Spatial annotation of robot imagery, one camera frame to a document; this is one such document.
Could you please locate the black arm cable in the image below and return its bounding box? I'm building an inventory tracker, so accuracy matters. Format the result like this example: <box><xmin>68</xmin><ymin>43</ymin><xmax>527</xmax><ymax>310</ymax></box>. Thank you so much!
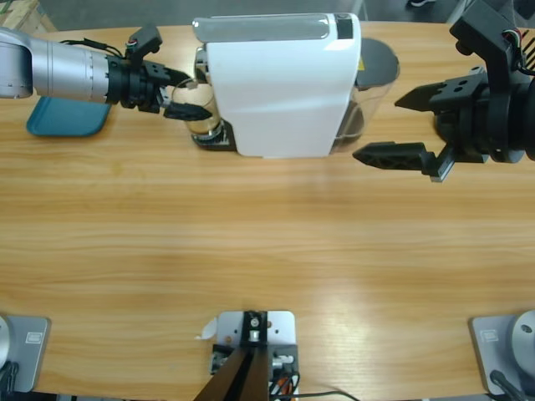
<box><xmin>58</xmin><ymin>37</ymin><xmax>126</xmax><ymax>58</ymax></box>

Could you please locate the white capsule coffee machine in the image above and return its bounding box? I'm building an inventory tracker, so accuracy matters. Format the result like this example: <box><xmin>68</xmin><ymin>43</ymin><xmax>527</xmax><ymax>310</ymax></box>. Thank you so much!
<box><xmin>191</xmin><ymin>12</ymin><xmax>363</xmax><ymax>160</ymax></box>

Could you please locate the black base cable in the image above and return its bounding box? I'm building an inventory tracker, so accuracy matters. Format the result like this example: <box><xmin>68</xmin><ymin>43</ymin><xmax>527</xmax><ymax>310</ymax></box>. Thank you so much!
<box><xmin>0</xmin><ymin>361</ymin><xmax>20</xmax><ymax>393</ymax></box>
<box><xmin>488</xmin><ymin>369</ymin><xmax>530</xmax><ymax>401</ymax></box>

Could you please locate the grey camera mount plate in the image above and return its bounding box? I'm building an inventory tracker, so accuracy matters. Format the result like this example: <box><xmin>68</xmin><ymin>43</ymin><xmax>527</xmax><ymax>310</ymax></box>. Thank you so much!
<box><xmin>208</xmin><ymin>309</ymin><xmax>300</xmax><ymax>398</ymax></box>

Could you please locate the wooden crate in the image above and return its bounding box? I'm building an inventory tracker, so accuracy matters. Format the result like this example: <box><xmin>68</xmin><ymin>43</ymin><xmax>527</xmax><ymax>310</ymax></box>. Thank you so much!
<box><xmin>0</xmin><ymin>0</ymin><xmax>58</xmax><ymax>37</ymax></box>

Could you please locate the white paper tag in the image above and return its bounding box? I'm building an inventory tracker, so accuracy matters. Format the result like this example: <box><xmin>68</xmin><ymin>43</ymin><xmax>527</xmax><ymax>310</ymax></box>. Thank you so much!
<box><xmin>193</xmin><ymin>317</ymin><xmax>219</xmax><ymax>342</ymax></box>

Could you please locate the silver machine lever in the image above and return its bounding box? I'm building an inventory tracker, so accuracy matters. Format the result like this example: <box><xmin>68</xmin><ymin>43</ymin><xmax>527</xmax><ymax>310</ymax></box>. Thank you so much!
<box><xmin>191</xmin><ymin>13</ymin><xmax>336</xmax><ymax>43</ymax></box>

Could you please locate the teal plastic tray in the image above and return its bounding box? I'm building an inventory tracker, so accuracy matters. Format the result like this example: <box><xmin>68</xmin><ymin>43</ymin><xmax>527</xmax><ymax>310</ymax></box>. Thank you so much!
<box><xmin>25</xmin><ymin>95</ymin><xmax>114</xmax><ymax>139</ymax></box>

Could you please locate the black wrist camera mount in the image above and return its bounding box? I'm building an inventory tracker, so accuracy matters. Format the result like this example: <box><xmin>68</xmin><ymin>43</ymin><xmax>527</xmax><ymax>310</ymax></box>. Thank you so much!
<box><xmin>124</xmin><ymin>25</ymin><xmax>164</xmax><ymax>70</ymax></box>
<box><xmin>448</xmin><ymin>0</ymin><xmax>535</xmax><ymax>165</ymax></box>

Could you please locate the metal drip tray grille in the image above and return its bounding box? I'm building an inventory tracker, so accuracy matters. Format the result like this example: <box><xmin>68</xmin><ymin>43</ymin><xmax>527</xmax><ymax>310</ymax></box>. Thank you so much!
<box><xmin>191</xmin><ymin>119</ymin><xmax>237</xmax><ymax>153</ymax></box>

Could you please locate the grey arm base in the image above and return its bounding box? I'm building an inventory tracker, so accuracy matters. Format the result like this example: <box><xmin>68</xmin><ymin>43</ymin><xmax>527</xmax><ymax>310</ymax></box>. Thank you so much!
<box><xmin>467</xmin><ymin>308</ymin><xmax>535</xmax><ymax>396</ymax></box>
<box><xmin>0</xmin><ymin>315</ymin><xmax>53</xmax><ymax>393</ymax></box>

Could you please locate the black floor cable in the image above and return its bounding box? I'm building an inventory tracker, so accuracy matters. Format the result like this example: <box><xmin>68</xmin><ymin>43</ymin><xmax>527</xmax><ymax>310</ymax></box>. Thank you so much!
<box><xmin>298</xmin><ymin>389</ymin><xmax>361</xmax><ymax>401</ymax></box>

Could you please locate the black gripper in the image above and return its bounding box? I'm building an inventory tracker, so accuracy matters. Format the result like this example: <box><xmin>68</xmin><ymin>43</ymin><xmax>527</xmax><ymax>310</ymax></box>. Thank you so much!
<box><xmin>119</xmin><ymin>58</ymin><xmax>211</xmax><ymax>122</ymax></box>
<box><xmin>352</xmin><ymin>76</ymin><xmax>528</xmax><ymax>185</ymax></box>

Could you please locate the clear drinking glass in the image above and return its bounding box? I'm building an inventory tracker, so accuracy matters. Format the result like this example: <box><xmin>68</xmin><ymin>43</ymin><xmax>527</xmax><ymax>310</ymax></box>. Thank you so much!
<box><xmin>171</xmin><ymin>78</ymin><xmax>223</xmax><ymax>142</ymax></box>

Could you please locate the grey metal chair frame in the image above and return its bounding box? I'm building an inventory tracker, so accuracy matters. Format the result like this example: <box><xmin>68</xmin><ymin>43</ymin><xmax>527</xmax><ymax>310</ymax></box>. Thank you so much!
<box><xmin>442</xmin><ymin>0</ymin><xmax>476</xmax><ymax>25</ymax></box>

